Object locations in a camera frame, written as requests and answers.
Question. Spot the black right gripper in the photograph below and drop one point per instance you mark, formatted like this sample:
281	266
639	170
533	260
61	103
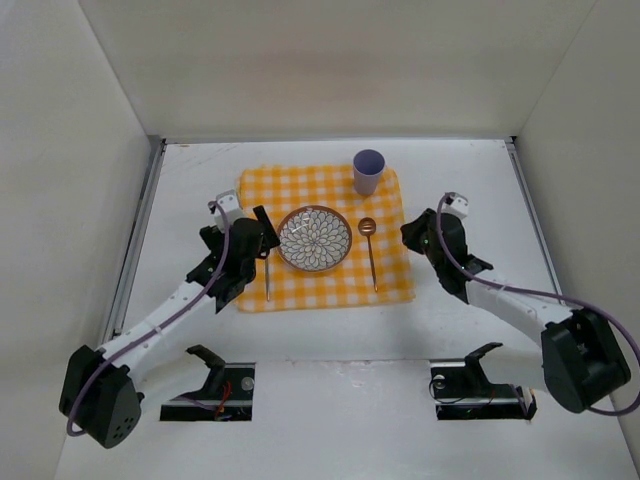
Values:
417	232

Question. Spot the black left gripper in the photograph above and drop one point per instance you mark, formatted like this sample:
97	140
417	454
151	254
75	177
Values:
258	234

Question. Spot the silver metal fork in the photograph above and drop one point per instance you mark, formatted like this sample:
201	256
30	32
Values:
267	279

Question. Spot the patterned ceramic plate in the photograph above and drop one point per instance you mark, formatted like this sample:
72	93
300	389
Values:
314	239

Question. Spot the copper long-handled spoon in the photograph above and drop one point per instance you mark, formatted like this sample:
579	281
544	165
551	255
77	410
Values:
367	228

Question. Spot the lavender plastic cup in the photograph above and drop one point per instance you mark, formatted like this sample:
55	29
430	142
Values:
368	167

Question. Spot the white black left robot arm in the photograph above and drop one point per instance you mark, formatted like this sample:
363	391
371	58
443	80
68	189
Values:
107	389

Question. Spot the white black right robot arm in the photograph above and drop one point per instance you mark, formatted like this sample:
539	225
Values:
581	360

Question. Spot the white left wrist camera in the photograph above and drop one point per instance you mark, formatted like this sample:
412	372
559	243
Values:
227	202

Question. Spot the right aluminium frame rail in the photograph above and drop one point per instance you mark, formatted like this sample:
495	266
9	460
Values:
516	164

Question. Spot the aluminium frame rail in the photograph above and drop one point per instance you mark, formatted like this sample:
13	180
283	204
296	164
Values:
116	312
516	164

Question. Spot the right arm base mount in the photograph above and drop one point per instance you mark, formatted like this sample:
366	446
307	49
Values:
462	391

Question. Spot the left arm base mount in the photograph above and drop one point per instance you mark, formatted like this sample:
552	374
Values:
225	396

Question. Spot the left aluminium frame rail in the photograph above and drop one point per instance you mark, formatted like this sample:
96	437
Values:
116	312

